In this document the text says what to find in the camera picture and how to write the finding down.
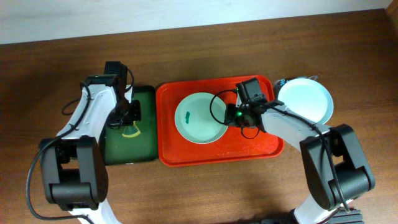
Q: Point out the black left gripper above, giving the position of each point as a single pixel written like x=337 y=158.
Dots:
x=134 y=111

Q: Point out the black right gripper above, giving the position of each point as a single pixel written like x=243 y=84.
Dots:
x=238 y=109

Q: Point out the yellow green sponge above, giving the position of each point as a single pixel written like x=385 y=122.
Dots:
x=131 y=131

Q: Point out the light green plate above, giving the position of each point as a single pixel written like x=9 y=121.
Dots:
x=194 y=121

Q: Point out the light blue plate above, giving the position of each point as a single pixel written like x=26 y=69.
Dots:
x=308 y=98

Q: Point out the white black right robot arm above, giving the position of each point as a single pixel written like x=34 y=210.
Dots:
x=336 y=169

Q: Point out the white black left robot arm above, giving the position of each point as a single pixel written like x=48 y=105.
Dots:
x=72 y=164

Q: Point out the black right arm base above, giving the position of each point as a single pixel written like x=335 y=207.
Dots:
x=339 y=216

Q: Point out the dark green water tray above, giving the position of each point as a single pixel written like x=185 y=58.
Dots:
x=142 y=148

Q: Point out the red plastic tray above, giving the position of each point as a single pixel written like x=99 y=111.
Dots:
x=175 y=151

